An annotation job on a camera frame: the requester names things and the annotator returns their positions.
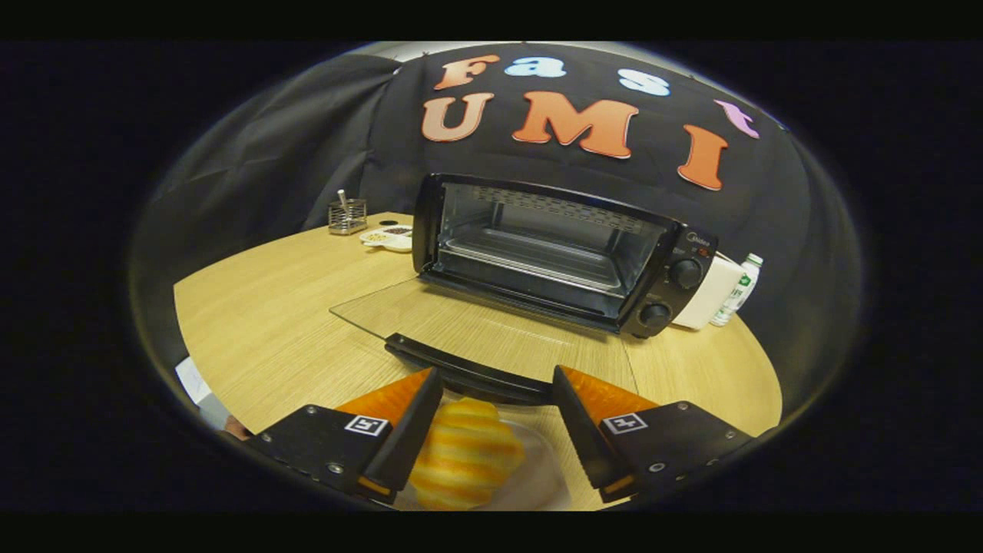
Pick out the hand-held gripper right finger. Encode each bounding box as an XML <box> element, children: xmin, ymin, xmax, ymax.
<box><xmin>551</xmin><ymin>365</ymin><xmax>757</xmax><ymax>504</ymax></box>

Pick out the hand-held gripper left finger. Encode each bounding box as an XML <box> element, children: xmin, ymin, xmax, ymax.
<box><xmin>246</xmin><ymin>367</ymin><xmax>445</xmax><ymax>506</ymax></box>

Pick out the golden bread roll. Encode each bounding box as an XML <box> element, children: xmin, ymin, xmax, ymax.
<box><xmin>409</xmin><ymin>397</ymin><xmax>527</xmax><ymax>511</ymax></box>

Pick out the black toaster oven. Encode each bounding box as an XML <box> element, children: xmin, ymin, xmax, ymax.
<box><xmin>330</xmin><ymin>173</ymin><xmax>719</xmax><ymax>406</ymax></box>

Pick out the clear plate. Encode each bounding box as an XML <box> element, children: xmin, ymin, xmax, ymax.
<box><xmin>396</xmin><ymin>399</ymin><xmax>573</xmax><ymax>512</ymax></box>

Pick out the white boxy appliance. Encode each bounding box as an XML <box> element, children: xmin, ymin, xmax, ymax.
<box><xmin>672</xmin><ymin>256</ymin><xmax>746</xmax><ymax>331</ymax></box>

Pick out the white divided snack dish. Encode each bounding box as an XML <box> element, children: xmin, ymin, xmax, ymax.
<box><xmin>359</xmin><ymin>224</ymin><xmax>414</xmax><ymax>253</ymax></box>

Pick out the green label water bottle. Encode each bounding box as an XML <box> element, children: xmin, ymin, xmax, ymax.
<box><xmin>710</xmin><ymin>253</ymin><xmax>763</xmax><ymax>327</ymax></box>

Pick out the white paper sheet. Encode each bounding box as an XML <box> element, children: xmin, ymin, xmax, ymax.
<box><xmin>175</xmin><ymin>356</ymin><xmax>231</xmax><ymax>431</ymax></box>

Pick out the metal mesh holder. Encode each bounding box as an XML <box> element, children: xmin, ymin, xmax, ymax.
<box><xmin>328</xmin><ymin>190</ymin><xmax>368</xmax><ymax>236</ymax></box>

